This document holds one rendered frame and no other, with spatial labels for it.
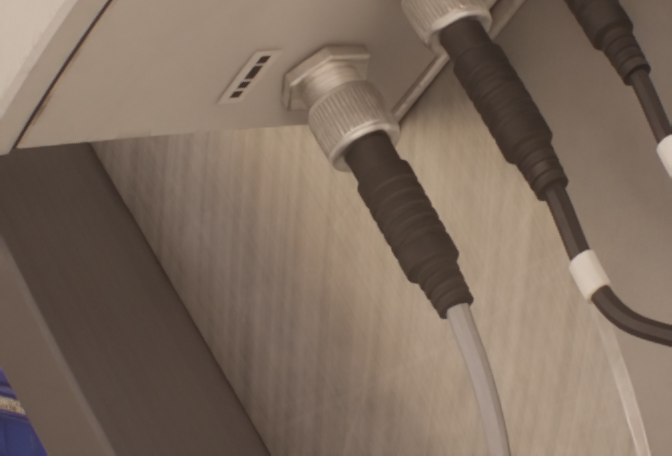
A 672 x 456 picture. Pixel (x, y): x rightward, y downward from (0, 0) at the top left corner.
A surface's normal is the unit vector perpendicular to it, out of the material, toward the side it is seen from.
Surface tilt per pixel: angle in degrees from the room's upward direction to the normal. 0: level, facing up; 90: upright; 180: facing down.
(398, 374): 90
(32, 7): 90
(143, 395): 44
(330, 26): 133
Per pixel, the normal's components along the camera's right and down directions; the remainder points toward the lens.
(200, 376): 0.51, -0.60
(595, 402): -0.74, 0.05
